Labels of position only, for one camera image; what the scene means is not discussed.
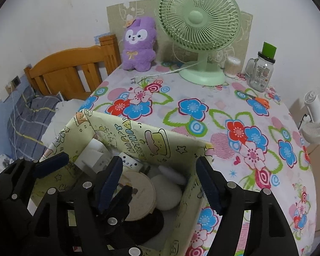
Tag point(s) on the white round case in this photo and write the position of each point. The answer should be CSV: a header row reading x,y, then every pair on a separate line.
x,y
166,194

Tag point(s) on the white cloth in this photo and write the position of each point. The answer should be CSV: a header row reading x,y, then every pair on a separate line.
x,y
66,112

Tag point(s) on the floral tablecloth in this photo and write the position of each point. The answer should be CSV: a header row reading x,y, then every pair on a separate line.
x,y
202,128

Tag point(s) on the blue wall sticker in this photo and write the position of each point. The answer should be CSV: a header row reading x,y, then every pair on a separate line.
x,y
101,38

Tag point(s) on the white charger adapter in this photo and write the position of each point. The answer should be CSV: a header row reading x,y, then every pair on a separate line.
x,y
130,161

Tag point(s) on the blue plaid bedding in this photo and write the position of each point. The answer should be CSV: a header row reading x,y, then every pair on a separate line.
x,y
29,117

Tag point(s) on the white square charger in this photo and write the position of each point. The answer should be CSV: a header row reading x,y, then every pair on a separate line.
x,y
94,153

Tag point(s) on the glass jar with green lid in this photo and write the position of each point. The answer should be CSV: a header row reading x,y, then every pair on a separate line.
x,y
261,77

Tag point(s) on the purple plush toy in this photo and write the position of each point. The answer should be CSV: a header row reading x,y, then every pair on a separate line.
x,y
138,56

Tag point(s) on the wall socket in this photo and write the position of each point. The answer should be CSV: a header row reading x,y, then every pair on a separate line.
x,y
16,82

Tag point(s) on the green cartoon wall poster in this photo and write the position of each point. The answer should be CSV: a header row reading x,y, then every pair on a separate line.
x,y
117,18

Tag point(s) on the white standing fan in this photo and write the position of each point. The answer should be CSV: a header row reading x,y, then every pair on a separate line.
x,y
317,128

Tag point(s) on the orange scissors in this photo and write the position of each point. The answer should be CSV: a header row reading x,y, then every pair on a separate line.
x,y
262,101

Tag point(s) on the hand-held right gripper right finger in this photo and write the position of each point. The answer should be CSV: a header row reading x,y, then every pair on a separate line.
x,y
209,186

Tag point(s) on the yellow cartoon storage box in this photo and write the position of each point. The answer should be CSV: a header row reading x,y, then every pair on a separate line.
x,y
149,138

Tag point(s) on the black oval case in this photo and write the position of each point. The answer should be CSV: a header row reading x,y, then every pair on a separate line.
x,y
149,226

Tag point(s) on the wooden bed headboard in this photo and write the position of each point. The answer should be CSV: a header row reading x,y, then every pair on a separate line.
x,y
64,58

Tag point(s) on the white power adapter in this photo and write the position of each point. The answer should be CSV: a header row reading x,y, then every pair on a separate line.
x,y
173,174

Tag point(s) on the green desk fan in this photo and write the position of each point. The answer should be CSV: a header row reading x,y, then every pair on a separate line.
x,y
197,18

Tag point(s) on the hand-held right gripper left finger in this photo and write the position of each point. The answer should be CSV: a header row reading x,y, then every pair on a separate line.
x,y
110,184

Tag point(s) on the cotton swab container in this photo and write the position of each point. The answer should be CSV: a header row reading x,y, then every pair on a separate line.
x,y
232,69

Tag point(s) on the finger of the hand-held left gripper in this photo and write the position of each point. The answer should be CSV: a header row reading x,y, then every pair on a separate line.
x,y
120,205
52,164

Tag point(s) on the cream bear compact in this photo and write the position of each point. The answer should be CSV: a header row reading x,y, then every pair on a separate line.
x,y
141,197

